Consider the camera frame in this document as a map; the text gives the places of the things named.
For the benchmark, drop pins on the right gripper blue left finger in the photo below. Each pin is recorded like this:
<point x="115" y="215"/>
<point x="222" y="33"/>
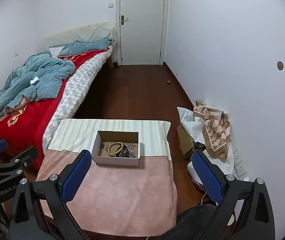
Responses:
<point x="72" y="176"/>

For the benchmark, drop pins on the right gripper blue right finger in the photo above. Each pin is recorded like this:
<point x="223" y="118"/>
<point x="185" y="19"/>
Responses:
<point x="214" y="181"/>

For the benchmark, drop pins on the black smart watch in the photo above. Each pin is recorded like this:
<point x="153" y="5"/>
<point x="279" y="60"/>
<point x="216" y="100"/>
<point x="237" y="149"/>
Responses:
<point x="125" y="153"/>

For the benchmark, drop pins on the white cardboard box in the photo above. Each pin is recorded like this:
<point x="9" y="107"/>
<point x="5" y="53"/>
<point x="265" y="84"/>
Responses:
<point x="107" y="145"/>

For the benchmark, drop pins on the white power strip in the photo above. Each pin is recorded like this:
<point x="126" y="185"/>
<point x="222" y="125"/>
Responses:
<point x="239" y="166"/>

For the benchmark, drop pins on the black fuzzy sleeve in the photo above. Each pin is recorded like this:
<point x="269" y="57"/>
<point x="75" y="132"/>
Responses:
<point x="190" y="222"/>

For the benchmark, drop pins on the brown cardboard box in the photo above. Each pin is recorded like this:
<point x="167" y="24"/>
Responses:
<point x="187" y="144"/>

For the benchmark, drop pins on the brown patterned scarf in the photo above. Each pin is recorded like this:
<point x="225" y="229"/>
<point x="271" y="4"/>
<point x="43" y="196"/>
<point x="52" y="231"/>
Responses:
<point x="216" y="130"/>

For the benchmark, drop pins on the checkered mattress pad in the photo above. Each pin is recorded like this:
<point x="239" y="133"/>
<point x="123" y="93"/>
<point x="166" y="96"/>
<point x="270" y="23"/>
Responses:
<point x="87" y="67"/>

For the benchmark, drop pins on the white tissue on quilt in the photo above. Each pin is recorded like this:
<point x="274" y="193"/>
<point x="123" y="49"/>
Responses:
<point x="34" y="80"/>

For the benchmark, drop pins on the blue-grey quilt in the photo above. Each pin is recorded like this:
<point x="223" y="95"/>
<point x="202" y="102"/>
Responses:
<point x="52" y="71"/>

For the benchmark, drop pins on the pillow at bed head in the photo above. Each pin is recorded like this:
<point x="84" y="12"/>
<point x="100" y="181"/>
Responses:
<point x="86" y="33"/>

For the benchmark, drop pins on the white door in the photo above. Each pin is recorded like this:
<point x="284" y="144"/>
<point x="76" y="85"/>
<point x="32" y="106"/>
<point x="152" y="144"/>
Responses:
<point x="142" y="26"/>

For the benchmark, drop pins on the round wall hole cover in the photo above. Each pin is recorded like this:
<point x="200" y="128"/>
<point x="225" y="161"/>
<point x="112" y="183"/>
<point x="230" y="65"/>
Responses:
<point x="280" y="65"/>

